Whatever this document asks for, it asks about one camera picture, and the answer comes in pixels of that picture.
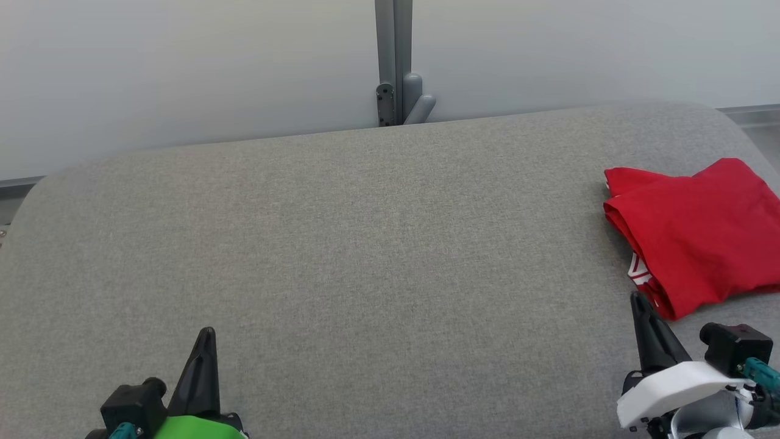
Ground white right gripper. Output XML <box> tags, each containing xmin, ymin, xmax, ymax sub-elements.
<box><xmin>616</xmin><ymin>292</ymin><xmax>757</xmax><ymax>431</ymax></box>

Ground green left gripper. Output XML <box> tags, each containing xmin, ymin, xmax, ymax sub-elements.
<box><xmin>151</xmin><ymin>327</ymin><xmax>249</xmax><ymax>439</ymax></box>

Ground red shorts with white stripe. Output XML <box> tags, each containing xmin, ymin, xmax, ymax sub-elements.
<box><xmin>628</xmin><ymin>251</ymin><xmax>665</xmax><ymax>309</ymax></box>

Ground red jersey with black number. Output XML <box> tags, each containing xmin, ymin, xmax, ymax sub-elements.
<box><xmin>603</xmin><ymin>157</ymin><xmax>780</xmax><ymax>322</ymax></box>

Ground grey fabric sofa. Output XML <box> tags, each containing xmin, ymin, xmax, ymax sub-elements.
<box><xmin>0</xmin><ymin>101</ymin><xmax>780</xmax><ymax>439</ymax></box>

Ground teal right cable connector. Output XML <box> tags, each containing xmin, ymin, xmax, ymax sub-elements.
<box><xmin>739</xmin><ymin>357</ymin><xmax>780</xmax><ymax>392</ymax></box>

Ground grey metal post with bracket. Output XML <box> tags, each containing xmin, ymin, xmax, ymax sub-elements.
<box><xmin>374</xmin><ymin>0</ymin><xmax>438</xmax><ymax>127</ymax></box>

